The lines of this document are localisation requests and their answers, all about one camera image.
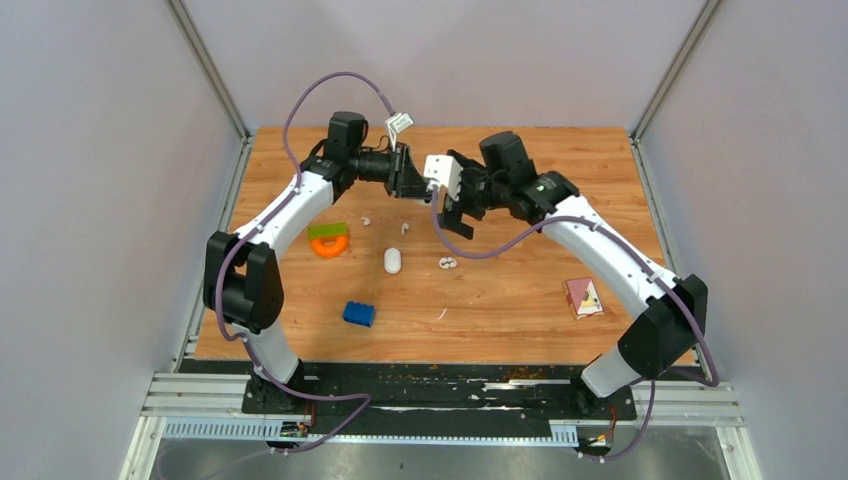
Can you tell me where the white eartips cluster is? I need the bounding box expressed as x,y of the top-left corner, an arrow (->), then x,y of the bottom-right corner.
438,257 -> 458,269

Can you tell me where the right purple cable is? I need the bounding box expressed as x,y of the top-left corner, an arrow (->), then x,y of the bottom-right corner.
430,185 -> 721,463

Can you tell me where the green toy block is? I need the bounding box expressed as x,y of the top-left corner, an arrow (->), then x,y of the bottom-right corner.
307,222 -> 349,240

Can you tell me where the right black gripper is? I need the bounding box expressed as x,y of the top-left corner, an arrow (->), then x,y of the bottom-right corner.
436,156 -> 510,238

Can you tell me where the aluminium rail frame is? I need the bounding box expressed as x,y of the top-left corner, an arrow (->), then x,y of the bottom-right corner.
119,373 -> 759,479

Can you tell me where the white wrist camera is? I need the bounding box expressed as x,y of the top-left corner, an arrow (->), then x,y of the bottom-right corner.
422,154 -> 463,201
384,112 -> 414,150

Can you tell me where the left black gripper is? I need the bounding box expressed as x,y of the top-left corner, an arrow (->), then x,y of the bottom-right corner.
351,142 -> 438,200

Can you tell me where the red card box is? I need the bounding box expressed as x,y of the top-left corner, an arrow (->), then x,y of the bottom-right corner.
563,277 -> 604,320

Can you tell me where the white oval pill case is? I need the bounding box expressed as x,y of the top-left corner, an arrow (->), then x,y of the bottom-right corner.
383,247 -> 402,275

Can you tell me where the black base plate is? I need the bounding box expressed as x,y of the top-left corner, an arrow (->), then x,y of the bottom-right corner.
228,360 -> 707,440

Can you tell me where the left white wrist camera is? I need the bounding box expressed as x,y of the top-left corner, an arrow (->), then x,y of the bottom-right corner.
384,112 -> 414,150

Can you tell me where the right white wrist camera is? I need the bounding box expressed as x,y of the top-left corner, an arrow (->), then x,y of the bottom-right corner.
422,154 -> 463,201

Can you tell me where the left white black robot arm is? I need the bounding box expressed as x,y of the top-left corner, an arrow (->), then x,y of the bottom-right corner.
203,111 -> 427,413

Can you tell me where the orange toy ring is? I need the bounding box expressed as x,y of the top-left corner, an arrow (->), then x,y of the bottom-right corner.
310,235 -> 350,260

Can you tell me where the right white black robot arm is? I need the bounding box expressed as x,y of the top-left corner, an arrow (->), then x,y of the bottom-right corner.
423,131 -> 708,418

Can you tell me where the blue toy brick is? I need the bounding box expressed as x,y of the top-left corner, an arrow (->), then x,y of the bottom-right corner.
342,301 -> 376,328

